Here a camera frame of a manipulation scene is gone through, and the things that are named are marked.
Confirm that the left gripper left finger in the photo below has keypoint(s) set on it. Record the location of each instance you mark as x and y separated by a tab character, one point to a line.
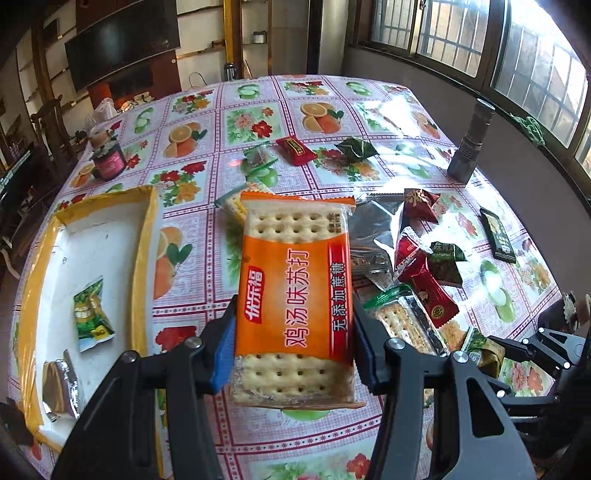
114	438

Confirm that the green white snack packet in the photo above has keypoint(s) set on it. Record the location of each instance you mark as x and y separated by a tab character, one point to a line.
92	324

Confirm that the green edged cracker pack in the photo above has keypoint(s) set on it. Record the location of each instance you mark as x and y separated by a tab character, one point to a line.
405	318

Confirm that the green triangular snack packet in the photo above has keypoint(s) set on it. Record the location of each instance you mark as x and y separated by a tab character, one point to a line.
442	263

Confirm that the orange soda cracker pack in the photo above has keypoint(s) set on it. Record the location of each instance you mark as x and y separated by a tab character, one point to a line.
294	315

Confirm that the red pyramid snack packet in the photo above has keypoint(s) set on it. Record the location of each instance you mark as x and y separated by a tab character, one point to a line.
420	204

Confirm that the silver foil snack bag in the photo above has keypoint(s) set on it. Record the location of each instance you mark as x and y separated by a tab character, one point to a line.
373	234

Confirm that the small silver foil packet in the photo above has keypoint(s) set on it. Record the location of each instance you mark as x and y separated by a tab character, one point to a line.
62	394

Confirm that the dark green biscuit bar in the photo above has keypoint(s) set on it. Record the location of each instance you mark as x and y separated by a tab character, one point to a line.
497	236

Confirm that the red round-logo candy packet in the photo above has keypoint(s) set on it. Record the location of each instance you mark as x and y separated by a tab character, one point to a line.
439	306

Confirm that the yellow rimmed white tray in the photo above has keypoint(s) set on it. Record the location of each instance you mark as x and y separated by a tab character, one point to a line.
113	235

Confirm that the floral fruit tablecloth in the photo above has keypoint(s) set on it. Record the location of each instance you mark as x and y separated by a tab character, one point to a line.
315	137

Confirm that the red white small packet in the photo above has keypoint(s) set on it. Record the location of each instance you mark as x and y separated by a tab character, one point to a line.
409	246

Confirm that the grey metal flashlight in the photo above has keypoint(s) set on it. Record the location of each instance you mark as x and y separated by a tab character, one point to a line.
464	160

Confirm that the pink labelled jar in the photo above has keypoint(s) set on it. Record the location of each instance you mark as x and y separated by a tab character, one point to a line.
109	160

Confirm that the dark green pyramid snack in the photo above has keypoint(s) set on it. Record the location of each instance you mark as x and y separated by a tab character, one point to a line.
355	150

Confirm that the window with metal grille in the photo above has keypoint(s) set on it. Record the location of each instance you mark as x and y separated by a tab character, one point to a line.
512	52

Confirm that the clear green snack packet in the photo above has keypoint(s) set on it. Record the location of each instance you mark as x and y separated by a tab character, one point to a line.
257	161

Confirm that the dark wooden chair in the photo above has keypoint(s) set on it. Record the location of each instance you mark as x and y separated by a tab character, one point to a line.
50	130

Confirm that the red candy bar wrapper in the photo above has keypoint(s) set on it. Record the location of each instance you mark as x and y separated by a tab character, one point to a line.
298	153

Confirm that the black wall television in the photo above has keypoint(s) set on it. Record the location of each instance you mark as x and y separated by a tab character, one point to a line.
112	35

